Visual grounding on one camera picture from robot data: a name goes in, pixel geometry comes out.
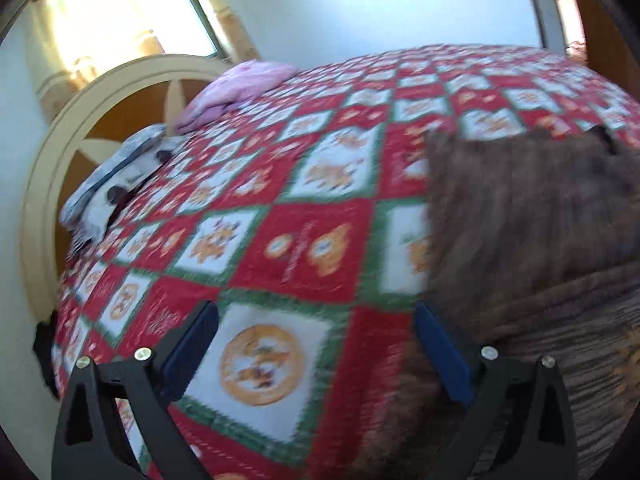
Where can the cream and wood headboard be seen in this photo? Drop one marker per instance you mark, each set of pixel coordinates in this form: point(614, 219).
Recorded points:
point(75, 125)

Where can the brown door frame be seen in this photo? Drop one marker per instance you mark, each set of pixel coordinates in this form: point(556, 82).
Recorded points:
point(542, 5)

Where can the white pillow with dark print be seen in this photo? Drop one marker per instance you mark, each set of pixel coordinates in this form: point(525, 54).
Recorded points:
point(125, 195)

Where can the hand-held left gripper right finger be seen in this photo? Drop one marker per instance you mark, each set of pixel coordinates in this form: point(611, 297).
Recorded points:
point(445, 355)

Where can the narrow yellow curtain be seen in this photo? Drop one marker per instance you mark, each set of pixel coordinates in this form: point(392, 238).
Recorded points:
point(230, 20)

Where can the brown wooden door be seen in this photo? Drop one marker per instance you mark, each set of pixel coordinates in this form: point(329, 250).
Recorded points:
point(600, 10)

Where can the red checkered printed blanket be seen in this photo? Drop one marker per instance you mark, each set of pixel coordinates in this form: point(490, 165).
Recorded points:
point(300, 160)

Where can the window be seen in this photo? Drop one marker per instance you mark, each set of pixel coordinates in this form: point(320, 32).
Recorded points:
point(175, 15)

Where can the black cloth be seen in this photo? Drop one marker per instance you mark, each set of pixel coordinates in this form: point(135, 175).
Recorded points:
point(47, 355)

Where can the brown striped blanket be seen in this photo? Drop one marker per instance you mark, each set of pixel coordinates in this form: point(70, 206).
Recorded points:
point(525, 235)

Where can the wide yellow curtain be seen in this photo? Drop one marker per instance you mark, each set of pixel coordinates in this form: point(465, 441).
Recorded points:
point(90, 25)

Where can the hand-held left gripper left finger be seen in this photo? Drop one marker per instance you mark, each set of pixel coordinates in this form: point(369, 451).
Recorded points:
point(192, 350)

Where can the grey floral pillow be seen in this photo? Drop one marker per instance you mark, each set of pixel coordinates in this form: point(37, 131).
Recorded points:
point(115, 165)

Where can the striped cloth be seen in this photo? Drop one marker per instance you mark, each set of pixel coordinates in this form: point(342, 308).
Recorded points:
point(82, 242)

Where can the pink pillow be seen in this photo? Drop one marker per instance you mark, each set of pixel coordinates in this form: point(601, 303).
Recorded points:
point(235, 90)

